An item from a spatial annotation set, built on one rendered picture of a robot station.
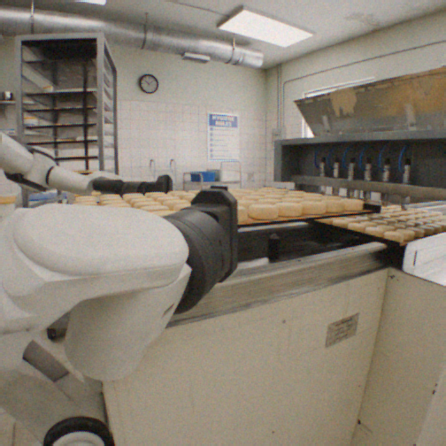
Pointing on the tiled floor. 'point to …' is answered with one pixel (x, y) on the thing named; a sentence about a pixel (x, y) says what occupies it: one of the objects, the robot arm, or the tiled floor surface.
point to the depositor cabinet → (406, 360)
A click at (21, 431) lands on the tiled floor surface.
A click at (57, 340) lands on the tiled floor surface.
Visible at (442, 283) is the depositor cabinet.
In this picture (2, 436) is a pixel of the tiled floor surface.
